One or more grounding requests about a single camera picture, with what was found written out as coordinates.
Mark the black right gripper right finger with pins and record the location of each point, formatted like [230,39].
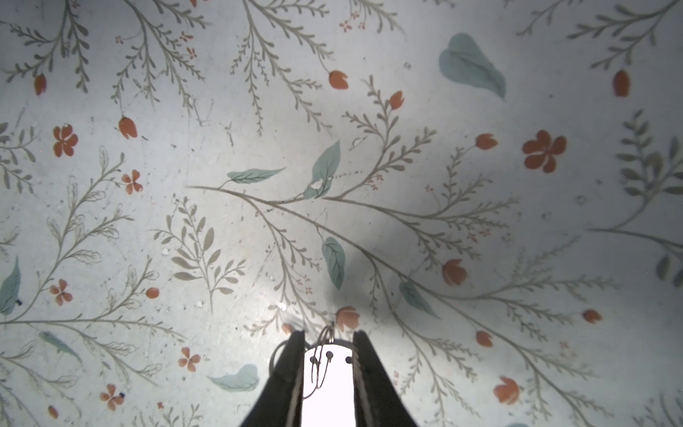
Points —
[376,401]

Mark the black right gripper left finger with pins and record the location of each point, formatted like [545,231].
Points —
[280,402]

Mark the silver metal keyring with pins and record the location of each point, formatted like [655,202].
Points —
[316,372]

